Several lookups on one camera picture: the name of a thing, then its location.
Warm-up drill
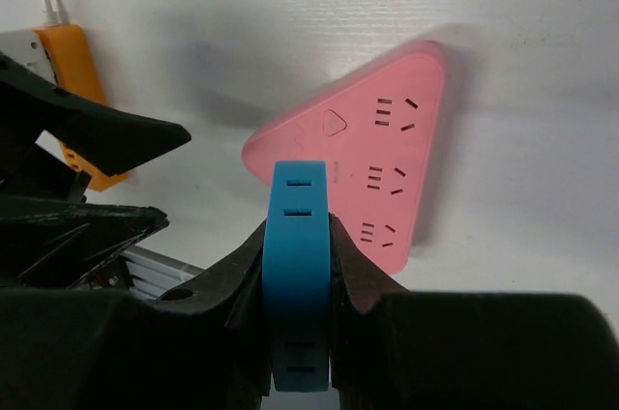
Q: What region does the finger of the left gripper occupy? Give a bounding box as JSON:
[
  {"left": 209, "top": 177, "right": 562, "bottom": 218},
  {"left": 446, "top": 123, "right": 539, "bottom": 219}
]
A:
[
  {"left": 1, "top": 196, "right": 169, "bottom": 288},
  {"left": 1, "top": 54, "right": 192, "bottom": 175}
]

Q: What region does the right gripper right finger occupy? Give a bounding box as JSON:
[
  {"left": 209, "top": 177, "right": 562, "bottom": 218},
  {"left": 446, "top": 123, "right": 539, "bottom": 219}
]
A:
[{"left": 330, "top": 218, "right": 618, "bottom": 409}]

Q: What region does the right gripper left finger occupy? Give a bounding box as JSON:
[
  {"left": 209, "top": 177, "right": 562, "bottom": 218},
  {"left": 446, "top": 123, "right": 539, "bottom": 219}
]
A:
[{"left": 1, "top": 227, "right": 270, "bottom": 409}]

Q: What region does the orange power strip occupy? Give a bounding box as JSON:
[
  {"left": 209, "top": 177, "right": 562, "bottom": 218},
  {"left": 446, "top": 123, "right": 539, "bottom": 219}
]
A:
[{"left": 31, "top": 22, "right": 132, "bottom": 193}]

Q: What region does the blue plug adapter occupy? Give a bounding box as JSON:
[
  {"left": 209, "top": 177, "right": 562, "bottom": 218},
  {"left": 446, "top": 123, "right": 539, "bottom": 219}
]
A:
[{"left": 262, "top": 161, "right": 332, "bottom": 393}]

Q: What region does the white plug adapter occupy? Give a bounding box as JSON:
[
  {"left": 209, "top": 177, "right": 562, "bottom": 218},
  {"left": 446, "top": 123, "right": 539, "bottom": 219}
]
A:
[{"left": 0, "top": 29, "right": 57, "bottom": 84}]

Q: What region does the pink triangular power strip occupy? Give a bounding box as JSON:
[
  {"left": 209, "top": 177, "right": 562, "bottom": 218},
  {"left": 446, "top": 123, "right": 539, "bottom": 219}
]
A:
[{"left": 241, "top": 41, "right": 447, "bottom": 275}]

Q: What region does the front aluminium rail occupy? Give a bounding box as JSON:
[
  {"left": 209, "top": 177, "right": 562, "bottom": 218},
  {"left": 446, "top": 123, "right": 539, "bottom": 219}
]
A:
[{"left": 118, "top": 246, "right": 202, "bottom": 300}]

